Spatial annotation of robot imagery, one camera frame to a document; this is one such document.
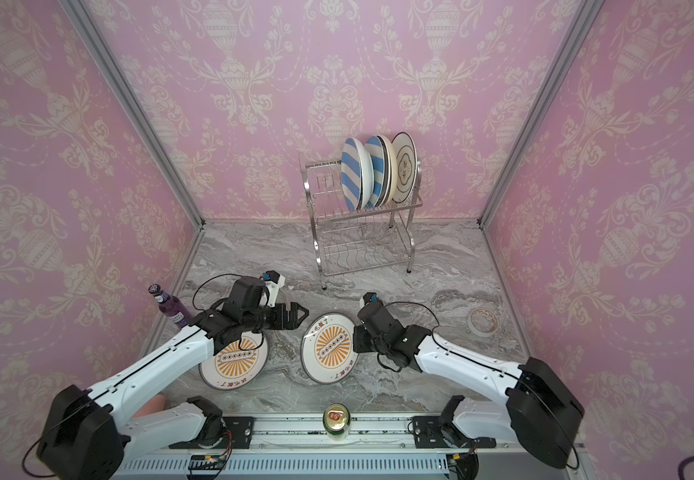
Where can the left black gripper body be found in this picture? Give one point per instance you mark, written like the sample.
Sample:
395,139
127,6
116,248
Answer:
272,317

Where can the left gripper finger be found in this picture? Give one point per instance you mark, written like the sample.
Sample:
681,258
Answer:
287,324
295,310

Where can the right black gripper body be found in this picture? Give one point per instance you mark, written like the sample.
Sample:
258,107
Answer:
365,339

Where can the orange sunburst plate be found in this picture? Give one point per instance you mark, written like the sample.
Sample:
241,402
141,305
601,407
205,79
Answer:
237,364
327,348

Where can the blue striped plate front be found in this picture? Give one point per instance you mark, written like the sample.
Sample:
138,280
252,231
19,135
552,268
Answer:
351,175

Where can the blue striped plate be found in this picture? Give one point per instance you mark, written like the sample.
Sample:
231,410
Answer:
351,175
377,148

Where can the white plate dark rim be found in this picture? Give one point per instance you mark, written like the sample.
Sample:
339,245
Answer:
407,166

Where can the floral pattern plate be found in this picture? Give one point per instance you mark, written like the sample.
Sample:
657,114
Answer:
367,174

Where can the green red rimmed white plate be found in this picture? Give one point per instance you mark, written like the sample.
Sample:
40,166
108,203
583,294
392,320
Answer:
390,184

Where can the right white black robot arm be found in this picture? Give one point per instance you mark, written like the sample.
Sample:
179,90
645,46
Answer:
535,408

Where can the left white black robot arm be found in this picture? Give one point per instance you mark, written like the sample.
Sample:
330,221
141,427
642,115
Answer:
89,433

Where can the green gold can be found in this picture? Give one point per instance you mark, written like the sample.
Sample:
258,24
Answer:
336,421

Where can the purple bottle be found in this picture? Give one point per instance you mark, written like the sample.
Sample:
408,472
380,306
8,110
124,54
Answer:
171,306

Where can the tape roll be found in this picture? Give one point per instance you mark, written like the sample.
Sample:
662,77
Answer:
483,323

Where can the pink cup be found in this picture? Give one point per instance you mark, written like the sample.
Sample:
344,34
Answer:
154,405

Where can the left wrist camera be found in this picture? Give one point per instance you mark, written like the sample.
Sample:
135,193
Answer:
274,282

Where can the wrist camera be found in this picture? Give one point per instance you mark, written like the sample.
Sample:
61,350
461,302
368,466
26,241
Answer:
274,282
368,298

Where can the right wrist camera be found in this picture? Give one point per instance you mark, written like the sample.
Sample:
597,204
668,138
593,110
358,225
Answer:
368,298

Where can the silver wire dish rack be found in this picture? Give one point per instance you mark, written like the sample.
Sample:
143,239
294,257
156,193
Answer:
346,241

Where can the aluminium rail frame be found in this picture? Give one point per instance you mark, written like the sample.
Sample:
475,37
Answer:
379,446

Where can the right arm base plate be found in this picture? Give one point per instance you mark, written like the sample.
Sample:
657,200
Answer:
430,433

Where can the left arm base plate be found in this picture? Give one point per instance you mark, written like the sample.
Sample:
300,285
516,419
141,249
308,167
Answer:
235,430

